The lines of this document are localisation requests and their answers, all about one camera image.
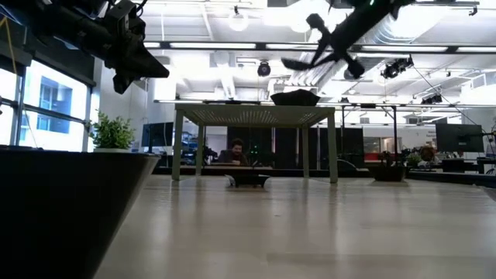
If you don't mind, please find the black aluminium table frame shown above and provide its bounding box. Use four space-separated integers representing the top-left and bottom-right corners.
153 164 496 189

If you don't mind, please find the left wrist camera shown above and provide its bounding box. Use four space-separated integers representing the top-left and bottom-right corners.
103 0 137 38

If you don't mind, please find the green plant in white pot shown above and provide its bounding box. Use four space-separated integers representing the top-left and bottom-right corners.
89 110 136 153

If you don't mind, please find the round white ceiling lamp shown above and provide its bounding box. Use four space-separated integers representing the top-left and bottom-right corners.
227 5 250 33

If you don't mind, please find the black ceiling spotlight cluster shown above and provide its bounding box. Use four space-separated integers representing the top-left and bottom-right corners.
381 56 415 81

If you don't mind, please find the small square black plate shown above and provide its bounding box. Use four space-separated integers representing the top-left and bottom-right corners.
281 57 313 72
224 173 271 189

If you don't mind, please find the person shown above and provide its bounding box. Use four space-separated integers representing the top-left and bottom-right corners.
216 137 251 167

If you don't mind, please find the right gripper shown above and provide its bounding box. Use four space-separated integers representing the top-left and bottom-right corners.
305 12 370 80

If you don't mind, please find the dark partition wall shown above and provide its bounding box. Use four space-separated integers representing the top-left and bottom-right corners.
226 126 365 171

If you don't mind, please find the black monitor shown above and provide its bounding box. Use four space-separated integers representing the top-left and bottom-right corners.
435 122 485 153
141 122 174 154

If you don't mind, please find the small white table rack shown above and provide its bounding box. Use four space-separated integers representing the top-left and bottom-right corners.
171 102 339 184

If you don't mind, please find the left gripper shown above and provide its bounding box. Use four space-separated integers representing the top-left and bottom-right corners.
101 32 171 95

